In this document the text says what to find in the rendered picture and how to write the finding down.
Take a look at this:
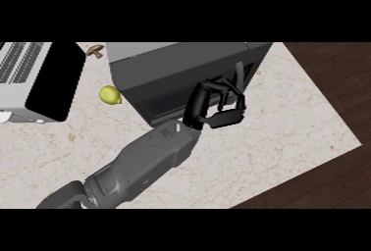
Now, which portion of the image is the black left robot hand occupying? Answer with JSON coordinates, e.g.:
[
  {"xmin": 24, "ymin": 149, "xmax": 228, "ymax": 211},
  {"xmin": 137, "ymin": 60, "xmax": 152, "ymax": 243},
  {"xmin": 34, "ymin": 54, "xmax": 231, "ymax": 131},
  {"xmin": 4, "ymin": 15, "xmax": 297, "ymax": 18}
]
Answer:
[{"xmin": 182, "ymin": 61, "xmax": 248, "ymax": 130}]

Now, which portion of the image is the dark grey microwave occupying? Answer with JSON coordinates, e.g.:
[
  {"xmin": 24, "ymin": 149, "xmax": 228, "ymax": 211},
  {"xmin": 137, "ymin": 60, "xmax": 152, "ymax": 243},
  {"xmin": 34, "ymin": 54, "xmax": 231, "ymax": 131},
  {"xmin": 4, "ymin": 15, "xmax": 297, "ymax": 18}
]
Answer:
[{"xmin": 105, "ymin": 41, "xmax": 275, "ymax": 128}]

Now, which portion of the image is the yellow lemon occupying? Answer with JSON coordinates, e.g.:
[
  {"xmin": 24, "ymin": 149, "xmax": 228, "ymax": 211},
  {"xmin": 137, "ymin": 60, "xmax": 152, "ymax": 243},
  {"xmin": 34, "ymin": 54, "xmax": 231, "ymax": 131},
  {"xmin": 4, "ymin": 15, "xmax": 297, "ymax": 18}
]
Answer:
[{"xmin": 98, "ymin": 84, "xmax": 123, "ymax": 106}]

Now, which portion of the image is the brown mushroom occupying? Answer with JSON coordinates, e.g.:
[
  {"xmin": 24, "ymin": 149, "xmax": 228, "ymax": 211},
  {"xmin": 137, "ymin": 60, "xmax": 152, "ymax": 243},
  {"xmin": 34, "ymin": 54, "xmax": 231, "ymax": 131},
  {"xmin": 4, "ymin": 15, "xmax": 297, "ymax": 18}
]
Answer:
[{"xmin": 86, "ymin": 44, "xmax": 106, "ymax": 60}]

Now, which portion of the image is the black toaster oven door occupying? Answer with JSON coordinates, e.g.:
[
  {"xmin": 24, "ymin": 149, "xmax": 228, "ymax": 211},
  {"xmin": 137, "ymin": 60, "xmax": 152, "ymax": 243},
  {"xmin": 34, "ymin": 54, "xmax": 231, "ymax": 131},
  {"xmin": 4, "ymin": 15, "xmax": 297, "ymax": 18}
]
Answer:
[{"xmin": 24, "ymin": 41, "xmax": 89, "ymax": 123}]

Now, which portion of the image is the silver toaster oven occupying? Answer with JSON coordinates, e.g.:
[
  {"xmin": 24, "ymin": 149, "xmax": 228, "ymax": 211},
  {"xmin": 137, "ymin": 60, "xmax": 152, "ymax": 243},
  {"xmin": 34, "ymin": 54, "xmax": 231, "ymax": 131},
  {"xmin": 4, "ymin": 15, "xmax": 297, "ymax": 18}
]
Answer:
[{"xmin": 0, "ymin": 41, "xmax": 66, "ymax": 125}]

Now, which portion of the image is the white rounded object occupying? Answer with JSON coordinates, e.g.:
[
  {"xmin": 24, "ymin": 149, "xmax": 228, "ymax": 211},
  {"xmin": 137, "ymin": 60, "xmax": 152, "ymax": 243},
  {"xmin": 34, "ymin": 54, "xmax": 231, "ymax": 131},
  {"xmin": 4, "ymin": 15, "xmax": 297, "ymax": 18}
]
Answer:
[{"xmin": 0, "ymin": 110, "xmax": 13, "ymax": 125}]

